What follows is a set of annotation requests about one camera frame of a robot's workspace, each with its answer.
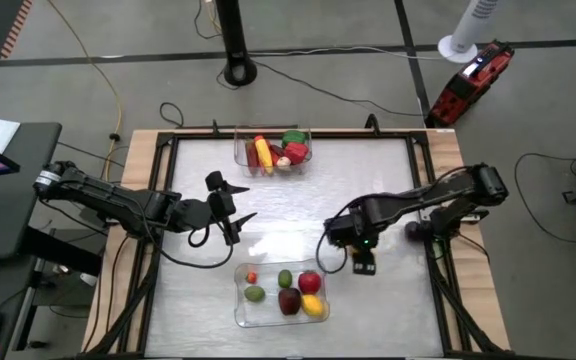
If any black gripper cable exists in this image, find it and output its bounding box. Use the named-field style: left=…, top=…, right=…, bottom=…
left=314, top=219, right=350, bottom=276
left=152, top=219, right=238, bottom=270

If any black desk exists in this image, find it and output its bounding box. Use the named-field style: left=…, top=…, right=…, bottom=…
left=0, top=121, right=64, bottom=261

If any black pole with round base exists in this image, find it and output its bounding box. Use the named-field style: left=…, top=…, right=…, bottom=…
left=214, top=0, right=259, bottom=88

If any white tower fan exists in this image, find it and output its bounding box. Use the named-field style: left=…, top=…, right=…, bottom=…
left=437, top=0, right=500, bottom=65

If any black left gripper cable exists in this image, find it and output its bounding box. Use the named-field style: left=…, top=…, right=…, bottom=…
left=152, top=219, right=238, bottom=270

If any black floor cable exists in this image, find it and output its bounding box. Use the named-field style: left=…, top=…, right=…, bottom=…
left=158, top=101, right=186, bottom=130
left=216, top=57, right=428, bottom=120
left=513, top=152, right=576, bottom=246

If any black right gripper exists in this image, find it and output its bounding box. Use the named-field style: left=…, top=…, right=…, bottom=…
left=325, top=206, right=381, bottom=277

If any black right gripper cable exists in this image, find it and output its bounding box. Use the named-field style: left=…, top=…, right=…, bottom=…
left=314, top=219, right=350, bottom=276

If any red bell pepper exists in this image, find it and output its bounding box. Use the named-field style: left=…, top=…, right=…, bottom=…
left=283, top=142, right=311, bottom=167

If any dark purple eggplant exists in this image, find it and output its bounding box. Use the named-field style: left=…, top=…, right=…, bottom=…
left=267, top=143, right=287, bottom=164

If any silver metal mounting plate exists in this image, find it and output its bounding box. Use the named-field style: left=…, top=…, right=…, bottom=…
left=417, top=208, right=490, bottom=224

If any yellow corn cob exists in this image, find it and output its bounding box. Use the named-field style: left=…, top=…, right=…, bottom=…
left=254, top=137, right=275, bottom=176

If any black aluminium table frame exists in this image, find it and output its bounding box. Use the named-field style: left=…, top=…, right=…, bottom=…
left=80, top=118, right=515, bottom=360

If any yellow lemon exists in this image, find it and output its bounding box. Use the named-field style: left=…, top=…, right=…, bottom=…
left=300, top=294, right=326, bottom=319

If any clear plastic vegetable basket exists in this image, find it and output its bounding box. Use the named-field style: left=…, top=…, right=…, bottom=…
left=233, top=124, right=315, bottom=179

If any white floor cable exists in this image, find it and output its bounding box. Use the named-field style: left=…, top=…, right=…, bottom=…
left=247, top=44, right=445, bottom=62

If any yellow floor cable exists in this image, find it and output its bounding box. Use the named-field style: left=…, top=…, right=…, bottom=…
left=46, top=0, right=125, bottom=182

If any light green avocado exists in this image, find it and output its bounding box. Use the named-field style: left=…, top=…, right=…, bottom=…
left=243, top=285, right=267, bottom=304

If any clear plastic fruit basket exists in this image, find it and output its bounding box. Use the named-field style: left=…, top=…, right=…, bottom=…
left=233, top=258, right=331, bottom=329

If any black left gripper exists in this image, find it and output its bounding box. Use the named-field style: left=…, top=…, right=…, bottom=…
left=182, top=169, right=259, bottom=247

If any red apple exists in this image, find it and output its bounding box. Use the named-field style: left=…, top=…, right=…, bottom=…
left=297, top=270, right=323, bottom=296

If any long red chili pepper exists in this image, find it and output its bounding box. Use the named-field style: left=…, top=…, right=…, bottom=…
left=245, top=140, right=261, bottom=177

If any green bell pepper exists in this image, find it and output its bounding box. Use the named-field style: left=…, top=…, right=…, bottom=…
left=281, top=129, right=309, bottom=149

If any red and black power box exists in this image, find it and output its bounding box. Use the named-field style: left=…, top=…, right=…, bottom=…
left=424, top=40, right=516, bottom=129

